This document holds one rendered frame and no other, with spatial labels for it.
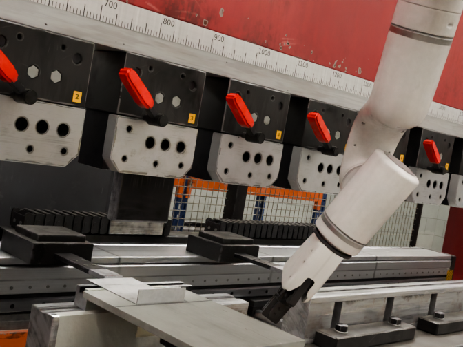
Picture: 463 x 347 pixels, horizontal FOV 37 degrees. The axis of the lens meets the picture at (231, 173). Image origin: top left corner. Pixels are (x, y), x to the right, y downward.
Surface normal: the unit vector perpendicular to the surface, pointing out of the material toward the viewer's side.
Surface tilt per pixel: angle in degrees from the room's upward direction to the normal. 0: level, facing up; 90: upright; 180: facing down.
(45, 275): 90
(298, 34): 90
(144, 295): 90
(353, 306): 90
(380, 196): 102
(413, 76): 107
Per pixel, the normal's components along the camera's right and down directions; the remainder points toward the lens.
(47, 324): -0.70, -0.08
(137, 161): 0.69, 0.16
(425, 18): -0.29, 0.27
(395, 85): -0.58, 0.17
